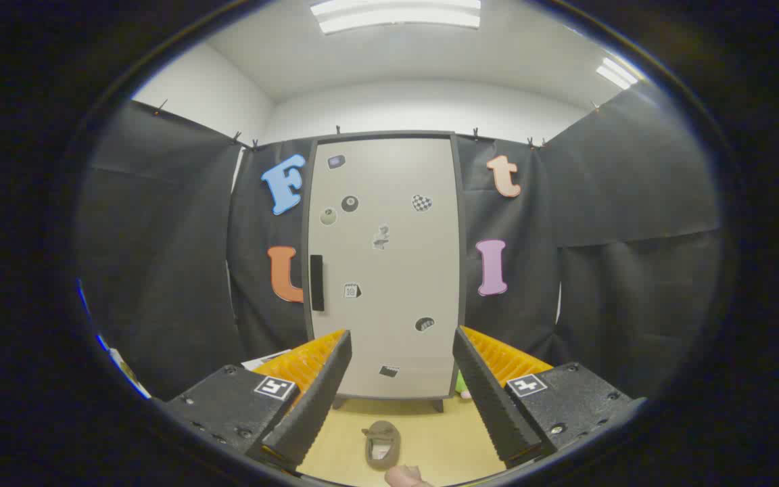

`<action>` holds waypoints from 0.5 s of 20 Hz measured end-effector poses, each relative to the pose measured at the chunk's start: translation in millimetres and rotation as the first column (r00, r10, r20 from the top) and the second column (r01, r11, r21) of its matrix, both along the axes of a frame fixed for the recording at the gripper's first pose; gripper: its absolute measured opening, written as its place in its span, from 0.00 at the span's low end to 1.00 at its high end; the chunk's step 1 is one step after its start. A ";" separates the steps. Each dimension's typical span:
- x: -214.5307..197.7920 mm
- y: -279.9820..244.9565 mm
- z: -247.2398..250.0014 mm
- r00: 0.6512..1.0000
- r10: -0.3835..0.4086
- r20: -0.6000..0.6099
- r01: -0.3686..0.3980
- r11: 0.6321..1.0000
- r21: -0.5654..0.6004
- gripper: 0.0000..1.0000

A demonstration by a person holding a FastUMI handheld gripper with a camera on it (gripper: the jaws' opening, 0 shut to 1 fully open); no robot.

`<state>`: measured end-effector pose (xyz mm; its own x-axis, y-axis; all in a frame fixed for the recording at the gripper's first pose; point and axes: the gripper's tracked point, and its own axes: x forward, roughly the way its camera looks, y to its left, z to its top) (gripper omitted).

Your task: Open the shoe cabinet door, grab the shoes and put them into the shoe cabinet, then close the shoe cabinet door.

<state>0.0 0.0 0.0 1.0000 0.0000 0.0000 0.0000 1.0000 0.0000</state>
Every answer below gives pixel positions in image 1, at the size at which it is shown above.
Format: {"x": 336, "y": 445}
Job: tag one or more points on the pink and green plush toy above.
{"x": 460, "y": 384}

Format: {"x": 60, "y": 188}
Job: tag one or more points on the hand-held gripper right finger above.
{"x": 494, "y": 406}

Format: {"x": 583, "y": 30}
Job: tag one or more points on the small ceiling light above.
{"x": 617, "y": 72}

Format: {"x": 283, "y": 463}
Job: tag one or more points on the long ceiling light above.
{"x": 396, "y": 15}

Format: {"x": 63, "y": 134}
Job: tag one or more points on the black backdrop cloth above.
{"x": 159, "y": 257}
{"x": 525, "y": 270}
{"x": 633, "y": 203}

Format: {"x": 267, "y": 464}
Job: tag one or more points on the grey shoe cabinet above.
{"x": 464, "y": 270}

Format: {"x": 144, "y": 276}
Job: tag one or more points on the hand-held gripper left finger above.
{"x": 315, "y": 406}

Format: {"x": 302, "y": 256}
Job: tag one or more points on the brown fuzzy shoe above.
{"x": 381, "y": 446}

